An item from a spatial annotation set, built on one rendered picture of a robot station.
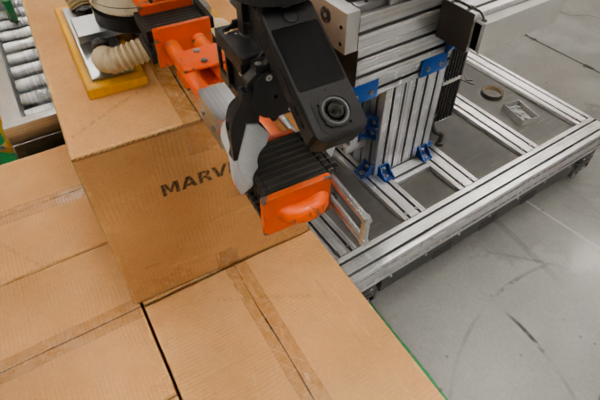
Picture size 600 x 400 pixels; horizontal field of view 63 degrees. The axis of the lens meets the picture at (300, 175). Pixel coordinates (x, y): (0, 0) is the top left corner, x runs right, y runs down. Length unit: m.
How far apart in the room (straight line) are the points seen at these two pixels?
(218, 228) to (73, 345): 0.35
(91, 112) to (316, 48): 0.55
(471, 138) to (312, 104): 1.66
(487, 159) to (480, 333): 0.62
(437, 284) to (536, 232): 0.47
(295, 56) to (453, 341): 1.38
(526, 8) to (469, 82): 1.14
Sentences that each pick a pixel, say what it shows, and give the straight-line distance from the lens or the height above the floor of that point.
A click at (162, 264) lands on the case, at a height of 0.63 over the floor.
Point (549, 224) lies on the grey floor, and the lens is 2.08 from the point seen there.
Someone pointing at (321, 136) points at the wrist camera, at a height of 1.20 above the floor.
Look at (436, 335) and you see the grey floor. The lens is 1.67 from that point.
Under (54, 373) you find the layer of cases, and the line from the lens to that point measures 1.06.
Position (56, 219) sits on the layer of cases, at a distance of 1.29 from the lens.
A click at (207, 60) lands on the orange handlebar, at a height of 1.09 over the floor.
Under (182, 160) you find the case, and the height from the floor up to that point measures 0.87.
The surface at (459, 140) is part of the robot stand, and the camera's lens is 1.98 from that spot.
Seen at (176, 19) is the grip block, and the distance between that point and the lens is 0.77.
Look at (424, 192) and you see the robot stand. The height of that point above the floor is 0.21.
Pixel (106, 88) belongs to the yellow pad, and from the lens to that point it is 0.89.
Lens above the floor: 1.43
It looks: 44 degrees down
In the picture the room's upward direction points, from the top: straight up
